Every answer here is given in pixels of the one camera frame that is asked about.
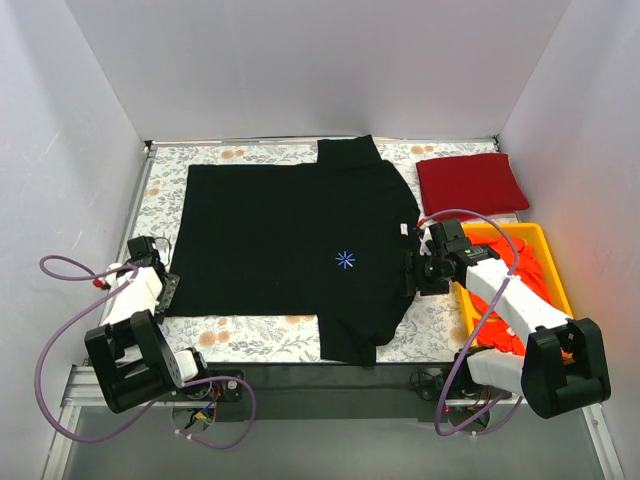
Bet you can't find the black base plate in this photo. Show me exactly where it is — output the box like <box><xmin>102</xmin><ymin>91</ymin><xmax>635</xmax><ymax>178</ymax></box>
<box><xmin>207</xmin><ymin>362</ymin><xmax>453</xmax><ymax>422</ymax></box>

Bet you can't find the yellow plastic bin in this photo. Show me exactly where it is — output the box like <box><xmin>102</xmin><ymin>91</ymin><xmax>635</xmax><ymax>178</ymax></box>
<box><xmin>455</xmin><ymin>222</ymin><xmax>573</xmax><ymax>336</ymax></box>

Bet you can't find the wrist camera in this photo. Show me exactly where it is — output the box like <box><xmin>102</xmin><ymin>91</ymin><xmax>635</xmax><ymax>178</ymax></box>
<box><xmin>127</xmin><ymin>236</ymin><xmax>172</xmax><ymax>267</ymax></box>
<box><xmin>419</xmin><ymin>218</ymin><xmax>471</xmax><ymax>256</ymax></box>

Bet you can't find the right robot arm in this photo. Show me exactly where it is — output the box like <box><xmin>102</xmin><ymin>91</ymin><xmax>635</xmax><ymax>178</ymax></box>
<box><xmin>405</xmin><ymin>243</ymin><xmax>611</xmax><ymax>419</ymax></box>

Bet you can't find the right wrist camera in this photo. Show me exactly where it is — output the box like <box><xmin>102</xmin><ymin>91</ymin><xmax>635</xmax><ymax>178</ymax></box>
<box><xmin>419</xmin><ymin>218</ymin><xmax>471</xmax><ymax>256</ymax></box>

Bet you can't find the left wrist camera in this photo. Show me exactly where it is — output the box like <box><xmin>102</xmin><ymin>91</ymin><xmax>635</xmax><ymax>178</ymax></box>
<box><xmin>127</xmin><ymin>236</ymin><xmax>172</xmax><ymax>267</ymax></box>

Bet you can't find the orange t-shirt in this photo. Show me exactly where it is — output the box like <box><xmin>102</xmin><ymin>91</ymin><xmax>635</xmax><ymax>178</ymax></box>
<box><xmin>468</xmin><ymin>234</ymin><xmax>551</xmax><ymax>356</ymax></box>

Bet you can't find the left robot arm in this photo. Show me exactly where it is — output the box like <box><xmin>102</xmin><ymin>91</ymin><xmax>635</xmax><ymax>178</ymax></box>
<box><xmin>84</xmin><ymin>236</ymin><xmax>213</xmax><ymax>413</ymax></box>

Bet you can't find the folded red t-shirt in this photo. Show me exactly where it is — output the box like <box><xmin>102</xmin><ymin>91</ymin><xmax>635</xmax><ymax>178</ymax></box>
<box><xmin>416</xmin><ymin>153</ymin><xmax>530</xmax><ymax>220</ymax></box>

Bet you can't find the black t-shirt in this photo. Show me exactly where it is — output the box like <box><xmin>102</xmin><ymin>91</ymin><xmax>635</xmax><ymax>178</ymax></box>
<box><xmin>168</xmin><ymin>136</ymin><xmax>419</xmax><ymax>366</ymax></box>

